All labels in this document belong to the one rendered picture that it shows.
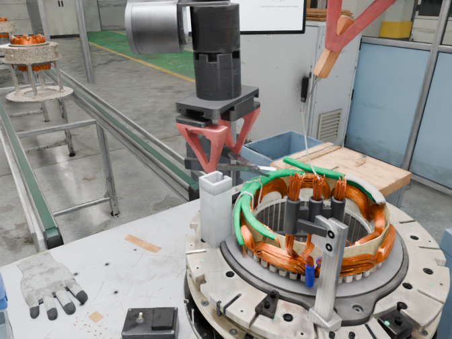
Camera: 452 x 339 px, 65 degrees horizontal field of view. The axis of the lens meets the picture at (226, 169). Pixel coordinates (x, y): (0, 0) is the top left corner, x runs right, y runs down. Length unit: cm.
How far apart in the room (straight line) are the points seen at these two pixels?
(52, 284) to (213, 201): 57
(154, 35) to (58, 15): 1345
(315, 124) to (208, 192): 244
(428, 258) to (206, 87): 33
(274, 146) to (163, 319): 47
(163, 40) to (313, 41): 227
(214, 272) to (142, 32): 28
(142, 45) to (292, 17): 110
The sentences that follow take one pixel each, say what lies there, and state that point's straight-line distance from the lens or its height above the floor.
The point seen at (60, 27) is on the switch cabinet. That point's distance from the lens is 1389.
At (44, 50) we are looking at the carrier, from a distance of 245.
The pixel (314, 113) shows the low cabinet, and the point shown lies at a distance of 278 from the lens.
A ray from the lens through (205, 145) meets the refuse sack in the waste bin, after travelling 235.
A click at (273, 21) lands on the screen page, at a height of 128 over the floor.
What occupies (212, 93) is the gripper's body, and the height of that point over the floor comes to 127.
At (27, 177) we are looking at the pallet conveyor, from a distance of 151.
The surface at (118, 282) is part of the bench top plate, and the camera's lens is 89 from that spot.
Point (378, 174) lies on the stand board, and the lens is 74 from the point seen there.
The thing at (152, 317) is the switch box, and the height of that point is 84.
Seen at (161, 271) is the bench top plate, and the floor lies 78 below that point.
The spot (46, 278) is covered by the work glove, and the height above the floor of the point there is 80.
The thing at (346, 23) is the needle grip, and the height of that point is 135.
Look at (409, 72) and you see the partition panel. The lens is 295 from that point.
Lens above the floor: 138
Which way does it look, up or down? 26 degrees down
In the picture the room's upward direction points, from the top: straight up
